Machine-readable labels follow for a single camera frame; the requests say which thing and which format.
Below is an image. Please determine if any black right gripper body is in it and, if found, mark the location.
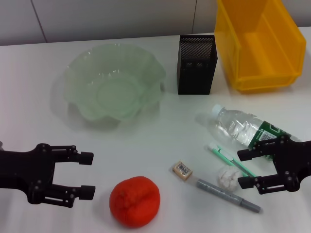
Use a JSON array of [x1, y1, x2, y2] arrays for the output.
[[273, 135, 311, 193]]

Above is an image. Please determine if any clear water bottle green label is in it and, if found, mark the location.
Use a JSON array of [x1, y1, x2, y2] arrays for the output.
[[210, 103, 303, 161]]

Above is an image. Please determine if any green glass fruit plate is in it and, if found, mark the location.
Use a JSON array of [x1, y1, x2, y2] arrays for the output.
[[62, 43, 167, 122]]

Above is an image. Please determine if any grey marker pen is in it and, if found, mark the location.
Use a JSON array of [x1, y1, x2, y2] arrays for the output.
[[196, 179, 262, 214]]

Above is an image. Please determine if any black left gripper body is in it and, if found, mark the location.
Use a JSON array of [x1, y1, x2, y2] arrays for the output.
[[0, 143, 58, 204]]

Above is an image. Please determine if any black mesh pen holder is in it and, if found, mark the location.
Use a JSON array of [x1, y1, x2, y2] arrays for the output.
[[177, 34, 218, 95]]

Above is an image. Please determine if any beige eraser with barcode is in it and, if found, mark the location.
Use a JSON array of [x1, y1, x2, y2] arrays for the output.
[[171, 160, 193, 182]]

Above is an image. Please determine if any yellow plastic bin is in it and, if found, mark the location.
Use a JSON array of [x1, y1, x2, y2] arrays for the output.
[[213, 0, 307, 94]]

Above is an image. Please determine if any orange fruit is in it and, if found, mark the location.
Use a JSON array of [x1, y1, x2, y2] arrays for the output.
[[109, 176, 161, 228]]

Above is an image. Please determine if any green utility knife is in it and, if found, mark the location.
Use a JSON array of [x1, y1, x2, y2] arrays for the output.
[[207, 142, 258, 179]]

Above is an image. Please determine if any white paper ball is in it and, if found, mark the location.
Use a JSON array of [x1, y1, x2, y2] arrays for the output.
[[217, 165, 241, 192]]

